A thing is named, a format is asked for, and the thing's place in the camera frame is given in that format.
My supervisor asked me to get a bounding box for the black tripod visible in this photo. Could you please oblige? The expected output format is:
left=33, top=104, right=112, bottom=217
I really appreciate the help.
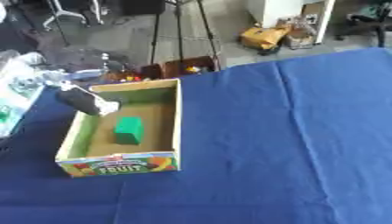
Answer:
left=148, top=0, right=224, bottom=73

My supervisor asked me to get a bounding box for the tan cardboard box green inside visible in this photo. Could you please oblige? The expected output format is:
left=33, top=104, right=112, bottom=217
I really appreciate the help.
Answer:
left=53, top=78, right=184, bottom=179

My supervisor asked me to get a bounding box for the black chair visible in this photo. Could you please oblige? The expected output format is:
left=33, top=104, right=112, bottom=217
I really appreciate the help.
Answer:
left=333, top=0, right=392, bottom=48

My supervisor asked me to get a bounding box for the brown crate with toys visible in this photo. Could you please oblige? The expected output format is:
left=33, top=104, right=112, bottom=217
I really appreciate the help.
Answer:
left=139, top=55, right=218, bottom=80

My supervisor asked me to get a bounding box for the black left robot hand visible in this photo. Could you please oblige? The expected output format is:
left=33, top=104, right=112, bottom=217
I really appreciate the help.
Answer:
left=53, top=84, right=123, bottom=116

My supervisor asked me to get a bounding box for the yellow bag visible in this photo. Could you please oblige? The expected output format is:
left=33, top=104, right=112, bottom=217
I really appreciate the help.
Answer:
left=239, top=25, right=293, bottom=51

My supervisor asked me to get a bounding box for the green rectangular block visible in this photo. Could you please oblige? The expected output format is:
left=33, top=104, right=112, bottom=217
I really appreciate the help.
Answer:
left=113, top=116, right=144, bottom=145

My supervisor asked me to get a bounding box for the white office chair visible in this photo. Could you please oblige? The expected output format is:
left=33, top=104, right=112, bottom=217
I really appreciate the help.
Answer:
left=41, top=0, right=106, bottom=32

